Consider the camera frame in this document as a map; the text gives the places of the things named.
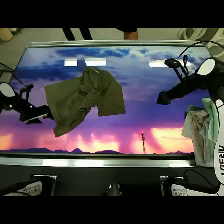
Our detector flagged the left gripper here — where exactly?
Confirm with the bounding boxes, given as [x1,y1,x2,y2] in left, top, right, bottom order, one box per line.
[19,103,55,125]

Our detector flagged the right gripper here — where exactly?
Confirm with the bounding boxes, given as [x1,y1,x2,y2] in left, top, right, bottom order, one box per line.
[156,88,178,106]

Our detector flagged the olive T-shirt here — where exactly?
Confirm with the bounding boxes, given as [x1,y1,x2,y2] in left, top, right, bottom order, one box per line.
[44,67,127,138]

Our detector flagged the beige garment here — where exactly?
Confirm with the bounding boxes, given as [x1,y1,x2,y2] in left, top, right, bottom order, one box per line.
[181,104,212,167]

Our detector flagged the pale green garment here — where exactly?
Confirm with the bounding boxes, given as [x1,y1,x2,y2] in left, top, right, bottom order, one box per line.
[200,97,222,168]

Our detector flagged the person's legs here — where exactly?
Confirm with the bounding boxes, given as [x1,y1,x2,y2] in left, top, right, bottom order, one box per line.
[115,27,140,41]
[61,27,94,42]

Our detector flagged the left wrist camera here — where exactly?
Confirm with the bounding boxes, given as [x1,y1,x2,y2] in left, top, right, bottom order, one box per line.
[19,83,35,102]

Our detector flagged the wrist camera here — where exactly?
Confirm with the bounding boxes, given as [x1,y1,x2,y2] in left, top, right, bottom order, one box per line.
[164,54,190,80]
[19,83,35,102]

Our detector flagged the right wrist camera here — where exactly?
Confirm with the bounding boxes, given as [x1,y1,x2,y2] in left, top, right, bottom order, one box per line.
[164,54,190,80]

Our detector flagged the black cable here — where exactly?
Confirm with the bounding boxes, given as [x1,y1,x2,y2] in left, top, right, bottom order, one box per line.
[177,39,224,60]

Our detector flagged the silver frame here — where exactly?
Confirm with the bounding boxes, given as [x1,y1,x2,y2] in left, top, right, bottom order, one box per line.
[0,39,208,197]

